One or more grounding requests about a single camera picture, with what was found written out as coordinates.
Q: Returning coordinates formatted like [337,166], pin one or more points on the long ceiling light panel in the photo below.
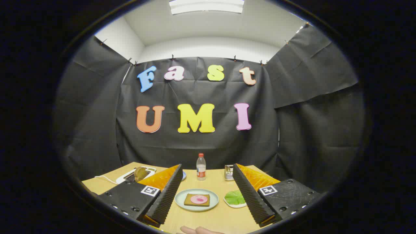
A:
[206,6]

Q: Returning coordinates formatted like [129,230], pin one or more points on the green lettuce leaf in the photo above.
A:
[234,197]

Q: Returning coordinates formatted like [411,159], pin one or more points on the clear water bottle red cap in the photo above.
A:
[201,169]

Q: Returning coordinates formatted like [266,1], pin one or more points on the small white dish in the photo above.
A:
[234,206]

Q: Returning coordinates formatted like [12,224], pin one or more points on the pink ham slice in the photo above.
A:
[199,199]

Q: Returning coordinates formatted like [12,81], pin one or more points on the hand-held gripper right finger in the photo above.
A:
[248,195]

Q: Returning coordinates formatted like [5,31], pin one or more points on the blue plate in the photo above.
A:
[184,176]

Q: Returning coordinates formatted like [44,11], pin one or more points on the small ceiling light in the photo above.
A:
[299,29]

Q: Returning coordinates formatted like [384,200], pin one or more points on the brown bread slice under ham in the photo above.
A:
[188,202]

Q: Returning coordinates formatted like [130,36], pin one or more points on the light green plate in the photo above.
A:
[180,199]

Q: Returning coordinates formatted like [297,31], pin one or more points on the brown toasted bread slice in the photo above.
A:
[141,174]

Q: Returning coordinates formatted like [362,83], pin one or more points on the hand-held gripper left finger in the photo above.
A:
[169,195]

